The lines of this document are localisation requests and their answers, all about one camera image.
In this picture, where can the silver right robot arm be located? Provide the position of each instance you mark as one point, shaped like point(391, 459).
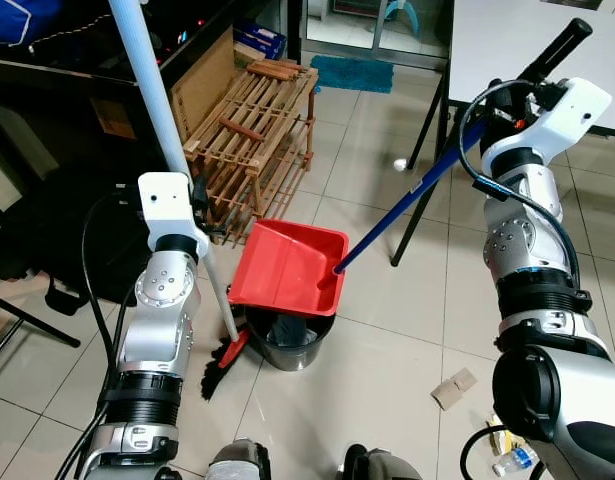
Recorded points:
point(532, 330)

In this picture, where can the blue bag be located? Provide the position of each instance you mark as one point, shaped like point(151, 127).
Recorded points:
point(27, 18)

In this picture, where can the black round waste bin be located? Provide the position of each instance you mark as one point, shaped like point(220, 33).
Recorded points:
point(287, 345)

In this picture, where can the white pole red head broom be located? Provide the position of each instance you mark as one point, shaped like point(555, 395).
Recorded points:
point(152, 80)

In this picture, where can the brown cardboard sheet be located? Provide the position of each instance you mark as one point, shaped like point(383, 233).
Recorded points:
point(202, 85)

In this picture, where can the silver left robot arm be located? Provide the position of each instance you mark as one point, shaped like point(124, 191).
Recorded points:
point(157, 320)

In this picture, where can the black desk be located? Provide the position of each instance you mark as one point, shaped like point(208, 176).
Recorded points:
point(67, 110)

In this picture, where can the white table with black legs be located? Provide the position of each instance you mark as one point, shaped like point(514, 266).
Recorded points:
point(487, 40)

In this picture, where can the robot right leg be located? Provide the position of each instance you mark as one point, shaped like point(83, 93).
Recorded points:
point(382, 465)

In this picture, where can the small brown cardboard piece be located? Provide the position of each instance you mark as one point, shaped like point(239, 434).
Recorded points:
point(455, 388)

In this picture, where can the robot left leg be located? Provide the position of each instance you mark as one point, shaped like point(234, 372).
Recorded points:
point(237, 460)

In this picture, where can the clear plastic bottle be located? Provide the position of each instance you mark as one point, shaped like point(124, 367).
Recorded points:
point(514, 462)

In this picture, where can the teal floor mat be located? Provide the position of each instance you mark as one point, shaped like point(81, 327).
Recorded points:
point(352, 73)

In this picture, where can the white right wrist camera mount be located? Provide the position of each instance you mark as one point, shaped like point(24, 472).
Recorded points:
point(567, 115)

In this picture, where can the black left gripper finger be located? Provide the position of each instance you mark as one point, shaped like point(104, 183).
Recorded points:
point(200, 190)

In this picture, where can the small white ball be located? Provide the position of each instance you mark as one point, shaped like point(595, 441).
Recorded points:
point(399, 163)

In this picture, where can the wooden slatted shoe rack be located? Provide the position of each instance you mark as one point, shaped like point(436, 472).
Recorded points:
point(252, 130)

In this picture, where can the blue box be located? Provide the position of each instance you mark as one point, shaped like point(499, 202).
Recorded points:
point(259, 40)

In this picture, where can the blue plastic stool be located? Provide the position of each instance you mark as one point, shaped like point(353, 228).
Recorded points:
point(407, 12)

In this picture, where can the black folding chair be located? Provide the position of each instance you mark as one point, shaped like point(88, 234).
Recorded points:
point(37, 240)

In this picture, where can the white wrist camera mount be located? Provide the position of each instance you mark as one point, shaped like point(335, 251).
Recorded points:
point(165, 205)
point(567, 115)

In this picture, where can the robot leg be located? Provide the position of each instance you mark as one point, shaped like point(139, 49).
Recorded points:
point(237, 460)
point(382, 465)

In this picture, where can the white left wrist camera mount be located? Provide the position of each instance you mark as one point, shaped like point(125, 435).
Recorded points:
point(165, 205)

